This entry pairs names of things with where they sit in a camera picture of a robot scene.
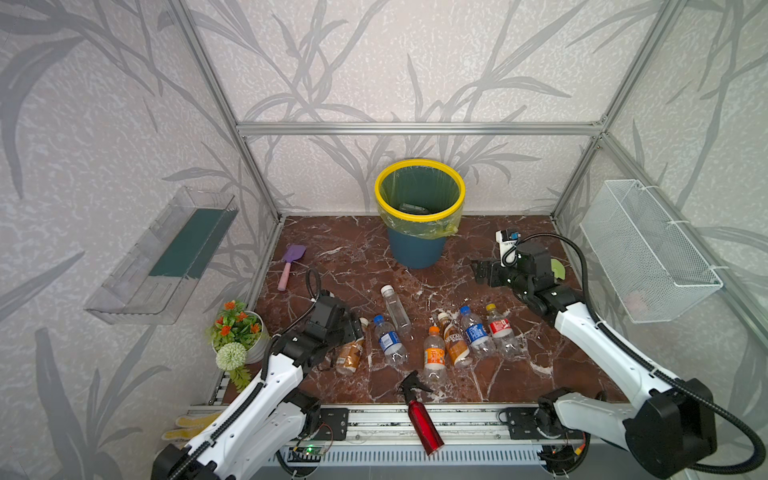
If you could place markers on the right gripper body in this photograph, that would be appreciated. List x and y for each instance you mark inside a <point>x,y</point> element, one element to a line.
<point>491,273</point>

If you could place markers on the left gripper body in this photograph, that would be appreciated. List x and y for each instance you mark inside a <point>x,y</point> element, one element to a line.
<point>349,327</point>

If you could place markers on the brown coffee bottle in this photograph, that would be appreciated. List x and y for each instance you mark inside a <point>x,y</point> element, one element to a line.
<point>351,353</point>
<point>456,347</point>

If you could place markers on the blue label water bottle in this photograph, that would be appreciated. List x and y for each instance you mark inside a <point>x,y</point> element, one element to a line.
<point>481,345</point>
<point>390,343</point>

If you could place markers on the clear square bottle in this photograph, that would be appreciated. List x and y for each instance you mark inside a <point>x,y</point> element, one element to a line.
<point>397,312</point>

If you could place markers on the orange label bottle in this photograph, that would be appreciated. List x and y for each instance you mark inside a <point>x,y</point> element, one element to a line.
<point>435,368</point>

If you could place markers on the green plastic bottle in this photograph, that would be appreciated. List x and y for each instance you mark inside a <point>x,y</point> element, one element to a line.
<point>411,209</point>

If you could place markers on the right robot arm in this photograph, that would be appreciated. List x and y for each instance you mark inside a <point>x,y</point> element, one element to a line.
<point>669,424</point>

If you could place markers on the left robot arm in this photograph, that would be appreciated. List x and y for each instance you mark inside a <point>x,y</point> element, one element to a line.
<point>272,410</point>

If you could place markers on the yellow-green bin liner bag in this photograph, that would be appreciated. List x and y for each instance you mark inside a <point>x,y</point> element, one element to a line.
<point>426,183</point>

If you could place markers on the teal bin with yellow rim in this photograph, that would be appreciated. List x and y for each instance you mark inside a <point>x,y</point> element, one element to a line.
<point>415,253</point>

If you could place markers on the green toy shovel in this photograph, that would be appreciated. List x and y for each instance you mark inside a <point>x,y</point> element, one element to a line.
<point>558,269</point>

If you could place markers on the red label bottle yellow cap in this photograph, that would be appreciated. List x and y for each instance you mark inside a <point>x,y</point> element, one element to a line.
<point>503,334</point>

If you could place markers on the purple toy shovel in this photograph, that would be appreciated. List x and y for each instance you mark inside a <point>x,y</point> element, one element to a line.
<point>293,253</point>

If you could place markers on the artificial flower pot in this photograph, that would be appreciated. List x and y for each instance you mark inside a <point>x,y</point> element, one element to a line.
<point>239,337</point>

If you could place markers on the green circuit board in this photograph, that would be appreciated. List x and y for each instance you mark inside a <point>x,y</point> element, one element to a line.
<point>310,453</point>

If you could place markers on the red spray bottle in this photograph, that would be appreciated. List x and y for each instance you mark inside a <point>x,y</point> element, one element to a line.
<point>419,416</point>

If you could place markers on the yellow rubber glove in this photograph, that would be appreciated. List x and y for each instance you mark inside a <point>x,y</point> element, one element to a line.
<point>187,427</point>

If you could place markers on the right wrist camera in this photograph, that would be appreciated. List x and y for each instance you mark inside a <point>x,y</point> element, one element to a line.
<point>507,240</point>

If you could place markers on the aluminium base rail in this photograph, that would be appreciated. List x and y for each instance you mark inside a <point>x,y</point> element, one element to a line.
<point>456,424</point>

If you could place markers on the white wire mesh basket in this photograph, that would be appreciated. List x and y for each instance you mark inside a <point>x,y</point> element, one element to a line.
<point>655,269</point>

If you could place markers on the clear acrylic wall shelf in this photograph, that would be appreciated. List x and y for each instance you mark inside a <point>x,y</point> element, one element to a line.
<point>157,277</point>

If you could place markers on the aluminium frame crossbar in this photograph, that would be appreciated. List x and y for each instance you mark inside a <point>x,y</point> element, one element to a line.
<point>252,129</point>

